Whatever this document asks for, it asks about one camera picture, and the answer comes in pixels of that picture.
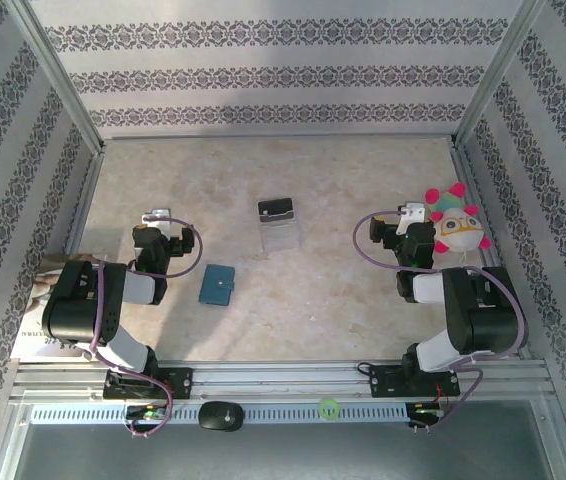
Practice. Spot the aluminium mounting rail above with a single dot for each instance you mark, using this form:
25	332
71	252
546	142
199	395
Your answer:
288	375

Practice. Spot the plush toy with glasses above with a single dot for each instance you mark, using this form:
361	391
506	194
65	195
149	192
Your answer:
458	230

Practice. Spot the circuit board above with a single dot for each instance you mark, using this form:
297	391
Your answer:
425	411
148	414

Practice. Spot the paperback book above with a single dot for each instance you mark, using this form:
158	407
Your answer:
33	345

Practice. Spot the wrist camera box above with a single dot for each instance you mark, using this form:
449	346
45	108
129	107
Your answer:
415	211
157	218

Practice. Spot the aluminium back rail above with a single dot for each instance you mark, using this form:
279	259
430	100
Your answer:
278	136

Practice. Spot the grey metal sheet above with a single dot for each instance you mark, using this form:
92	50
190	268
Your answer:
313	455

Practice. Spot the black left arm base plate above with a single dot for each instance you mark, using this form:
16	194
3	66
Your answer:
178	375

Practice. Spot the black computer mouse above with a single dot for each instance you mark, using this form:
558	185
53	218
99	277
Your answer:
220	416

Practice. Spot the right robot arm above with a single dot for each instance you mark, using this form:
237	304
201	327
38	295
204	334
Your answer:
483	320

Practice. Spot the teal card holder wallet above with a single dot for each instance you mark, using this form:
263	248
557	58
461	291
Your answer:
215	285

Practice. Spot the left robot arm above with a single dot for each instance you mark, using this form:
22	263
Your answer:
78	310

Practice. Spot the clear acrylic card stand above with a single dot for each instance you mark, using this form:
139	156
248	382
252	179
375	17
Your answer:
283	237

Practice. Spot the left circuit board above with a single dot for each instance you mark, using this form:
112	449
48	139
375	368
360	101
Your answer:
148	414

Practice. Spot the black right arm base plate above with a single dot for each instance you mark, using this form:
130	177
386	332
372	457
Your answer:
383	385

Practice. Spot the aluminium frame post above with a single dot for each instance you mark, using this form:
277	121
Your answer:
64	85
497	75

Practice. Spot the right circuit board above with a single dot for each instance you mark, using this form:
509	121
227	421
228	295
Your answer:
425	411

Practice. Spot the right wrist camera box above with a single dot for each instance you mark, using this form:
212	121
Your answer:
415	211

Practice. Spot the aluminium side rail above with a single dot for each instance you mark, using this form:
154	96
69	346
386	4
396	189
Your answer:
84	200
464	170

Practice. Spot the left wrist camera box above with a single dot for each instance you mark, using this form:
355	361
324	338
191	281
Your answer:
157	218

